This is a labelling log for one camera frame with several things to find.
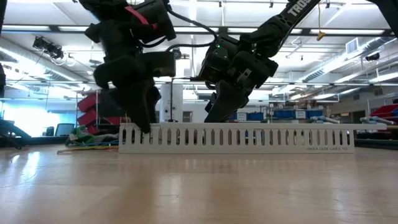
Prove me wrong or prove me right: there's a yellow hanging tag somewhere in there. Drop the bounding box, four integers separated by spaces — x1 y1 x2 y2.
316 2 326 42

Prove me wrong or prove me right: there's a white blue roll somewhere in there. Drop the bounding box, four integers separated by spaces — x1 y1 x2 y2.
359 116 390 125
310 115 341 124

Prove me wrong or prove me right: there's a red strap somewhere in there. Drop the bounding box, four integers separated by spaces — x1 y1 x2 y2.
124 5 159 31

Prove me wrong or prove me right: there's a black monitor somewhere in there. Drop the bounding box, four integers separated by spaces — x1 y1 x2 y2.
99 88 125 118

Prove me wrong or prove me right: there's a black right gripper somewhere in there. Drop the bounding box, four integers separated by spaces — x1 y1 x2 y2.
198 46 279 124

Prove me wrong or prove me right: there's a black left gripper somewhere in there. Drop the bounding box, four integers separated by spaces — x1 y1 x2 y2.
84 20 177 134

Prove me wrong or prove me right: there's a large red bin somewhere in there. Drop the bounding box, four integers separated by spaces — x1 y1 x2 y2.
369 104 398 118

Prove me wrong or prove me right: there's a bundle of coloured wires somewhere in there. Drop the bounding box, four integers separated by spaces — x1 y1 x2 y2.
57 145 120 154

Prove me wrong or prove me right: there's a black left camera cable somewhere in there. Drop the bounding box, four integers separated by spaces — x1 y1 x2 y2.
139 2 218 52

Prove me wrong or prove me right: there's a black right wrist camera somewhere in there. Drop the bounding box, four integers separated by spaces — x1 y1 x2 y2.
206 32 240 62

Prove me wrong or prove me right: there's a white slotted cable duct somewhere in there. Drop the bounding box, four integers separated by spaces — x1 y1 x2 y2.
118 123 356 154

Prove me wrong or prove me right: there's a white duct cover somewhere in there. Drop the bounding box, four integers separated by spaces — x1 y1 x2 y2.
150 122 388 131

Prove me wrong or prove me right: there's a thick black hose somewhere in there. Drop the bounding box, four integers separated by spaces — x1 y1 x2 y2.
0 119 32 149

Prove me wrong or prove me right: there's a red storage bin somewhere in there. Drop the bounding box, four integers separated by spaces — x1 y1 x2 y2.
76 93 100 113
76 109 98 127

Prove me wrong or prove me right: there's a white air vent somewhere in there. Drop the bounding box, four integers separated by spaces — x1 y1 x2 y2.
345 37 361 55

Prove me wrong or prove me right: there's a long strip light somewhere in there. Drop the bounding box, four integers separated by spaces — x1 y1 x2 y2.
226 27 386 35
57 26 220 33

